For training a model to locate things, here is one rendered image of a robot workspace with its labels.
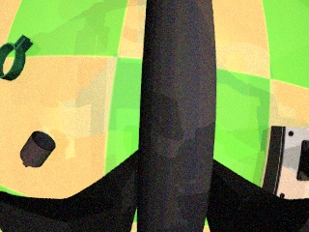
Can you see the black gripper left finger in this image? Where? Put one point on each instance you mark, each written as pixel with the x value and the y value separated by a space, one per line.
pixel 108 205

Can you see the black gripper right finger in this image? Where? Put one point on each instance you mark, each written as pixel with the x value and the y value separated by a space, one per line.
pixel 237 205

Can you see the black ring with tab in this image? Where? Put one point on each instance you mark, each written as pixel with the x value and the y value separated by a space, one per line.
pixel 20 47

